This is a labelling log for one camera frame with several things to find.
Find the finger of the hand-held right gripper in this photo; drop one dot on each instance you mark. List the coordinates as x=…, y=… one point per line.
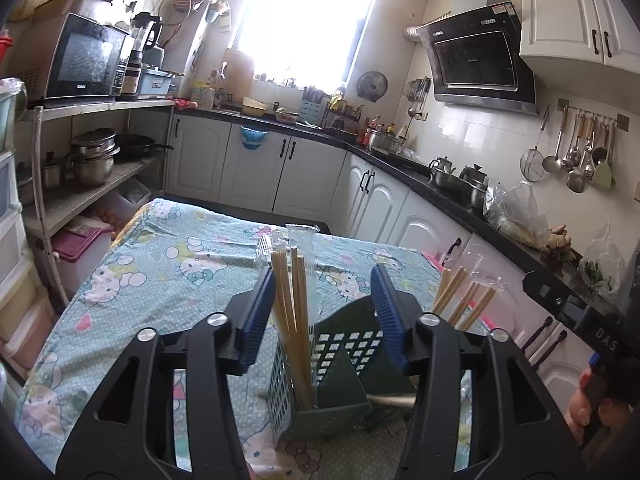
x=607, y=340

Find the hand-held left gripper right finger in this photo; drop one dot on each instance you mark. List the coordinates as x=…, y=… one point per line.
x=387, y=320

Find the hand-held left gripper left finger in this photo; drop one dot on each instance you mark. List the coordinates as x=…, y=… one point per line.
x=260, y=310

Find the green plastic utensil holder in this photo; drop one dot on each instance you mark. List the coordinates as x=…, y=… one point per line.
x=340, y=415

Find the row of hanging kitchen utensils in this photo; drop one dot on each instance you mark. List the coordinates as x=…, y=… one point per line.
x=575, y=175

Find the person's right hand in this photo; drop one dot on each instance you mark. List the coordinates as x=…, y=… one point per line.
x=577, y=405

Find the wrapped plastic fork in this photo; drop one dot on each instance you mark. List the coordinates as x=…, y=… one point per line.
x=264, y=252

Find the plastic bag of greens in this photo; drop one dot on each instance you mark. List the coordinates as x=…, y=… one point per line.
x=600, y=265

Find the clear plastic utensil wrapper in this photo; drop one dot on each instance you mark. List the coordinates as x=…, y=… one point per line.
x=305, y=235

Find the ginger root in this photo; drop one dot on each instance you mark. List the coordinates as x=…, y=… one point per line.
x=560, y=237

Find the cartoon cat printed tablecloth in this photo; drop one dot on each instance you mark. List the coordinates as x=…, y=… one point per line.
x=150, y=270

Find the steel basin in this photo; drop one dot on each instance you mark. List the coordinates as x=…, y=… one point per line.
x=450, y=182

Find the clear plastic bag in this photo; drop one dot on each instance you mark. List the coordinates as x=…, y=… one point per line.
x=515, y=210

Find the steel kettle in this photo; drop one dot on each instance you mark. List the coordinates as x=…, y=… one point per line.
x=474, y=180
x=442, y=166

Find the blue hanging basket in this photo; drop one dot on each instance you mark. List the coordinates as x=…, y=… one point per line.
x=253, y=137

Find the steel cooking pot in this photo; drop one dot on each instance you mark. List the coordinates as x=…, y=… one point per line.
x=385, y=142

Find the pink storage bin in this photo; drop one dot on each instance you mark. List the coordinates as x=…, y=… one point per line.
x=82, y=255

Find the yellow container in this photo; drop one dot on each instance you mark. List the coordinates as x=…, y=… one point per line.
x=254, y=106

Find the black frying pan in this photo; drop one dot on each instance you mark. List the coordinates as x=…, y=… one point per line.
x=137, y=146

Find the dish rack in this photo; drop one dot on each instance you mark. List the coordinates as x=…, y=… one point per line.
x=342, y=119

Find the blue knife block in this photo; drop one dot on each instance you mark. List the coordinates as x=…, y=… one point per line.
x=312, y=107

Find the metal shelf rack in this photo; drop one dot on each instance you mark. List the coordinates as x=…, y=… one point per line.
x=80, y=200

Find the stacked steel pots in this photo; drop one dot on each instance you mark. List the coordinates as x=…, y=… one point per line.
x=92, y=160

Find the small hanging kitchen tools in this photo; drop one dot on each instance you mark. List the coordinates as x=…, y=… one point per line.
x=417, y=92

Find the small steel pot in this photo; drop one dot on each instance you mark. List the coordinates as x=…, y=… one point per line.
x=52, y=172

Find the plastic drawer tower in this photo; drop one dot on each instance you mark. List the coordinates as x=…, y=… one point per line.
x=17, y=240

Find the black range hood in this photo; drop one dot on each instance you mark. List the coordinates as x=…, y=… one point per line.
x=475, y=55

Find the blender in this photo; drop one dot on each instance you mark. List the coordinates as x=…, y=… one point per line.
x=142, y=50

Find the kitchen window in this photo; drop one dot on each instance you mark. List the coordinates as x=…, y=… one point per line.
x=300, y=20

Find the black microwave oven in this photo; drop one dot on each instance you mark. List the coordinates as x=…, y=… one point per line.
x=85, y=55

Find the white upper cabinet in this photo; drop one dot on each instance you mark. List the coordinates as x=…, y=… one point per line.
x=575, y=15

